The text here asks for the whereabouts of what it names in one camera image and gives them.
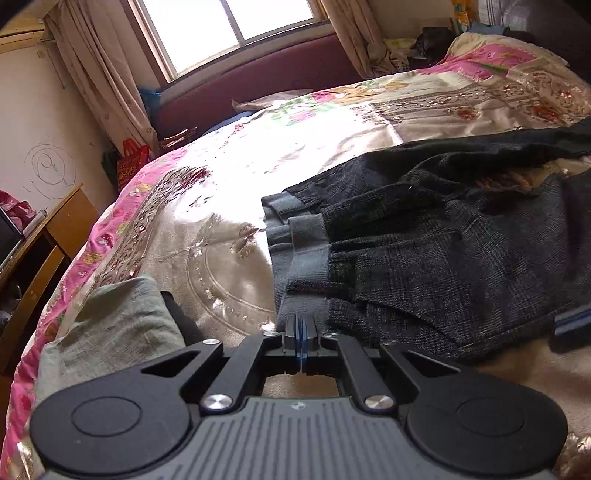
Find left beige curtain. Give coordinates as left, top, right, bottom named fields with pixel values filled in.
left=45, top=1, right=158, bottom=154

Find window with frame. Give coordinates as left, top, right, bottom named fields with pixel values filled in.
left=122, top=0, right=328, bottom=85

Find pink bag on desk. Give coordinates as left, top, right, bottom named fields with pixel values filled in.
left=0, top=190, right=37, bottom=231

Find dark monitor on desk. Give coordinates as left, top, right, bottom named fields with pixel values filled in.
left=0, top=208, right=24, bottom=270

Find pillow under floral cover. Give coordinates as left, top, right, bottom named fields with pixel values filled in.
left=425, top=33, right=568, bottom=82

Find dark wooden headboard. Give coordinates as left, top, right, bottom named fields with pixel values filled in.
left=502, top=0, right=591, bottom=83

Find floral satin bedspread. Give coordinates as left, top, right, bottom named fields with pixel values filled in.
left=1, top=61, right=590, bottom=479

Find blue bag by curtain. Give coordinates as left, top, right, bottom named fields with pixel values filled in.
left=138, top=88, right=161, bottom=121

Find yellow orange box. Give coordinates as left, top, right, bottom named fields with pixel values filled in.
left=451, top=0, right=479, bottom=32

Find dark grey checked pants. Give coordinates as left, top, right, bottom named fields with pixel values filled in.
left=262, top=120, right=590, bottom=359

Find folded grey-green garment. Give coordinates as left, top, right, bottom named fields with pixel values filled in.
left=35, top=277, right=185, bottom=404

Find wooden desk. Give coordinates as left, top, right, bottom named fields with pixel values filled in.
left=0, top=187, right=98, bottom=377

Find right beige curtain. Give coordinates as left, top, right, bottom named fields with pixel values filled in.
left=321, top=0, right=397, bottom=79

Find black clothes pile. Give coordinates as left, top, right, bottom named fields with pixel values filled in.
left=408, top=27, right=456, bottom=70

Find beige curtain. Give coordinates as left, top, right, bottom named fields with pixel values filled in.
left=321, top=0, right=397, bottom=79
left=45, top=1, right=158, bottom=154

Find red shopping bag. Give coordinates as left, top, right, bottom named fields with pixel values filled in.
left=116, top=139, right=150, bottom=191

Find folded black garment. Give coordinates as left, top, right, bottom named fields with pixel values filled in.
left=160, top=291, right=204, bottom=346

